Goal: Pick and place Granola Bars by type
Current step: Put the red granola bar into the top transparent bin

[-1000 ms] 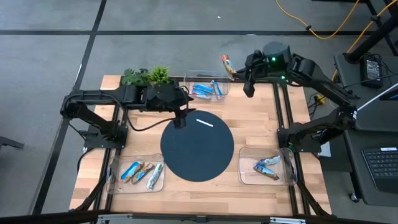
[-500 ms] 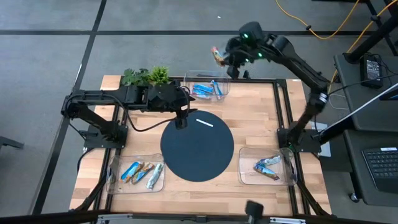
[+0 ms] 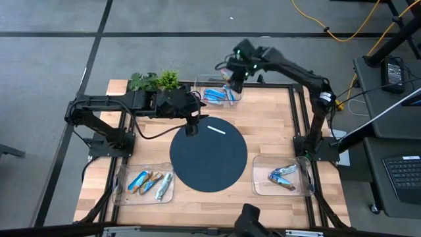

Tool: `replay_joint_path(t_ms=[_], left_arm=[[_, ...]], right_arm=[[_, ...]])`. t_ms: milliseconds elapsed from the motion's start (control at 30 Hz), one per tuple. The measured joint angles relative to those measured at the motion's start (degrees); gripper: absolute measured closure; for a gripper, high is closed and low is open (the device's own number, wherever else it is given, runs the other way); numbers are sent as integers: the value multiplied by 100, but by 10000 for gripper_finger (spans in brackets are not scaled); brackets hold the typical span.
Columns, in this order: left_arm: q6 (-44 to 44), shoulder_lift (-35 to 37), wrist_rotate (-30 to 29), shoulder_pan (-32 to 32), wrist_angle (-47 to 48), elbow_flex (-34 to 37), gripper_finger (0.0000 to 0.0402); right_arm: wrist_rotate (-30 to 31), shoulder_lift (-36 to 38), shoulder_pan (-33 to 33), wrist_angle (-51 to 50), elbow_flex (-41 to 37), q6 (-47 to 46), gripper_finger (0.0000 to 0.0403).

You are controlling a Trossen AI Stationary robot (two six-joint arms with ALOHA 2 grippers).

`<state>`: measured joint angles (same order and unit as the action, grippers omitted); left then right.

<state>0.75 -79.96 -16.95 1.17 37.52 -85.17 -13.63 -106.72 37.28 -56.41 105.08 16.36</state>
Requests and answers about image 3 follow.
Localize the grey chair leg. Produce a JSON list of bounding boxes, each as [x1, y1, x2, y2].
[[0, 143, 26, 159]]

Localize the grey desk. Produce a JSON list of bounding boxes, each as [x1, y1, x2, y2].
[[362, 136, 421, 220], [353, 55, 421, 140]]

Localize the clear plastic bin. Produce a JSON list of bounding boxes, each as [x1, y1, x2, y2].
[[251, 155, 316, 198], [112, 162, 176, 207], [193, 74, 245, 107]]

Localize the black table frame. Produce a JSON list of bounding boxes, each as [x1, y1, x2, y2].
[[74, 80, 351, 231]]

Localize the spiky green plant white pot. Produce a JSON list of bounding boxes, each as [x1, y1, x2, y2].
[[158, 69, 181, 90]]

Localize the black stand legs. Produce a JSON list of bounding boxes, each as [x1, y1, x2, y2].
[[363, 0, 421, 68]]

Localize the silver blue red granola bar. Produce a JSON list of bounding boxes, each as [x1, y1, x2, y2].
[[222, 84, 236, 106]]

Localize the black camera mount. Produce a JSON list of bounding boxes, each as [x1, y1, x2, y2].
[[234, 203, 274, 237]]

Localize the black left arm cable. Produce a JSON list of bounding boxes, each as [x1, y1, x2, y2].
[[111, 98, 191, 141]]

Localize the round dark blue woven placemat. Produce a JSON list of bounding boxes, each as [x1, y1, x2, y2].
[[169, 117, 249, 194]]

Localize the yellow cable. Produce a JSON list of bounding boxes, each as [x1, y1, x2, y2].
[[290, 0, 421, 111]]

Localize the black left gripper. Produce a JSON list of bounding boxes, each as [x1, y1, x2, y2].
[[153, 88, 210, 121]]

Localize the green blue granola bar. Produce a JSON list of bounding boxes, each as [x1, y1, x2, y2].
[[267, 172, 297, 192], [268, 163, 299, 177]]

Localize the black keyboard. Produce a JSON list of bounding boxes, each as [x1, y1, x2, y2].
[[382, 155, 421, 205]]

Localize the white label strip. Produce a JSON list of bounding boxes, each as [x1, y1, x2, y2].
[[207, 125, 227, 136]]

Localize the leafy green plant white pot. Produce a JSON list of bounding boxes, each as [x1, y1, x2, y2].
[[127, 72, 161, 92]]

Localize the blue orange granola bar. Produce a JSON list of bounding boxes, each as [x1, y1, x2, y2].
[[126, 170, 153, 195], [139, 171, 164, 196]]

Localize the black power adapter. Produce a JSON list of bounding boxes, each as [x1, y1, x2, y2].
[[380, 56, 406, 95]]

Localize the black rig crossbar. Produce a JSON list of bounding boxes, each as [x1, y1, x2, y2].
[[0, 221, 421, 237]]

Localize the blue Chewy granola bar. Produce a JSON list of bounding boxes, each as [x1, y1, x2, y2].
[[203, 88, 228, 99], [201, 94, 225, 105]]

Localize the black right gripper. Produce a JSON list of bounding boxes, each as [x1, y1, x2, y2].
[[228, 56, 256, 95]]

